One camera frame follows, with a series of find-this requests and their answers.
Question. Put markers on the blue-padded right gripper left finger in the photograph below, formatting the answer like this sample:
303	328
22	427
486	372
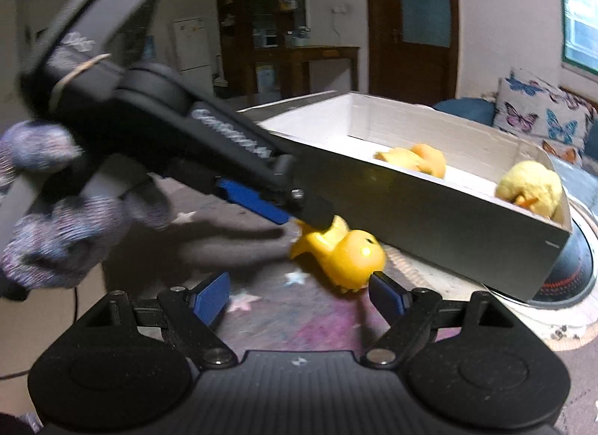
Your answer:
190	314

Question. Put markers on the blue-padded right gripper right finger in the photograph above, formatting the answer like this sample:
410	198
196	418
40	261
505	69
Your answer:
409	313

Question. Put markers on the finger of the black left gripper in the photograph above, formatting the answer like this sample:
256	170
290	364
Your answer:
297	199

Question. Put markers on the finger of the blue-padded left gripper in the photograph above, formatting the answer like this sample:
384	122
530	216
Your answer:
249	199

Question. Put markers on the grey knit gloved hand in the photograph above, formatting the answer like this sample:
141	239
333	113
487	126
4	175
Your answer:
58	248

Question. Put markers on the white refrigerator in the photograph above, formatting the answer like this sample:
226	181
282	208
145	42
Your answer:
191	48

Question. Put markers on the grey white cardboard box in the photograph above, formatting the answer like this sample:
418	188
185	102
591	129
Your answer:
455	223

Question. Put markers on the dark wooden side table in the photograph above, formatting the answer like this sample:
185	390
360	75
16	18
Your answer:
295	61

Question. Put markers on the round black induction plate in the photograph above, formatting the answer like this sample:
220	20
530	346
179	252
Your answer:
572	276

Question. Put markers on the dark wooden shelf cabinet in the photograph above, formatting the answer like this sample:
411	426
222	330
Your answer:
249	26

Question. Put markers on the yellow plush chick toy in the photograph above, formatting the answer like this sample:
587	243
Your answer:
531	186

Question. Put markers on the blue sofa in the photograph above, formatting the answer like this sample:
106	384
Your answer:
482	111

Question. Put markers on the dark wooden door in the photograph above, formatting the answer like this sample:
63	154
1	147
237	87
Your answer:
413	49

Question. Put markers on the butterfly print pillow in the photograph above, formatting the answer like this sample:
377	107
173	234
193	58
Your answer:
556	120

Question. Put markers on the green framed window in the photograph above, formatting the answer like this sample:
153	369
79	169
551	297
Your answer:
579	18

